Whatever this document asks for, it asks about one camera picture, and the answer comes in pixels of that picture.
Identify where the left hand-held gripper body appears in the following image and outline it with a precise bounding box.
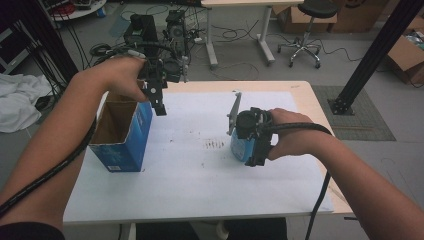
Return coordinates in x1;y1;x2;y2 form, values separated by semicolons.
137;55;189;104

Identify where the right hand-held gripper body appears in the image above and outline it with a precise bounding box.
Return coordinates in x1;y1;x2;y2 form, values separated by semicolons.
226;91;278;148

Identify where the blue can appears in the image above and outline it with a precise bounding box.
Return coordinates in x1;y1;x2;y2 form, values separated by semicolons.
229;128;256;163

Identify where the person's left hand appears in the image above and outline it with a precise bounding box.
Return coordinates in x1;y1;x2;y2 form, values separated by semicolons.
77;56;150;105

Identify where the person's right hand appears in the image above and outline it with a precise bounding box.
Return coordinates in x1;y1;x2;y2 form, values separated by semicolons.
266;107;332;161

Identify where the open blue cardboard box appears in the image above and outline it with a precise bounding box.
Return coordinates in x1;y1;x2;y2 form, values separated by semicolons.
87;91;154;174

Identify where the black floor device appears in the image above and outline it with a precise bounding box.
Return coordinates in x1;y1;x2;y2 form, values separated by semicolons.
122;13;160;58

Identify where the grey computer tower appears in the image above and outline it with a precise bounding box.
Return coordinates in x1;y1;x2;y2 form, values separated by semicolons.
163;9;188;56

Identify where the white table mat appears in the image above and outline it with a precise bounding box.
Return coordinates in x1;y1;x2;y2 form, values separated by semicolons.
62;90;335;224

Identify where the round white table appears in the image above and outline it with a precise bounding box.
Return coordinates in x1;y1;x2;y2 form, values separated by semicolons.
49;0;108;22

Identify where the grey floor mat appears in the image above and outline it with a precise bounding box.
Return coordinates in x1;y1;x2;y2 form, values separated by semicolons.
311;84;397;142

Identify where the white desk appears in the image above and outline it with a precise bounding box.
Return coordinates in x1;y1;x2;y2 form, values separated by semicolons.
200;0;305;70

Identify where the black rack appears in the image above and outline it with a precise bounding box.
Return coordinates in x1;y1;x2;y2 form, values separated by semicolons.
0;0;80;86

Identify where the black swivel stool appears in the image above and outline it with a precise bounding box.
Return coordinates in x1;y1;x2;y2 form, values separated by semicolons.
277;0;340;70

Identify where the white cloth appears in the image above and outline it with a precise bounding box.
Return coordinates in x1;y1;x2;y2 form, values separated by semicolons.
0;72;53;134

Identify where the open brown cardboard box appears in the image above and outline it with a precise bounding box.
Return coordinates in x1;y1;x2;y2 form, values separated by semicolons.
385;15;424;86

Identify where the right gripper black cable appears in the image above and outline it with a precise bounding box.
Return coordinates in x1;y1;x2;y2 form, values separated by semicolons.
263;122;334;240

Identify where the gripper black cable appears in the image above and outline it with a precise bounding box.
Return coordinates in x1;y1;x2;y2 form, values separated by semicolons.
263;122;334;240
0;42;178;218

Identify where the black floor cable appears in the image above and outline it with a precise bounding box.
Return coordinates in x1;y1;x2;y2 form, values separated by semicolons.
210;19;261;44

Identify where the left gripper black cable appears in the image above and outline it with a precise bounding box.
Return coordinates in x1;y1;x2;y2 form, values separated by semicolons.
0;42;178;218

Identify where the black metal stand post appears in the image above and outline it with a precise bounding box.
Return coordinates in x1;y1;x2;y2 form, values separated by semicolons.
327;0;424;116

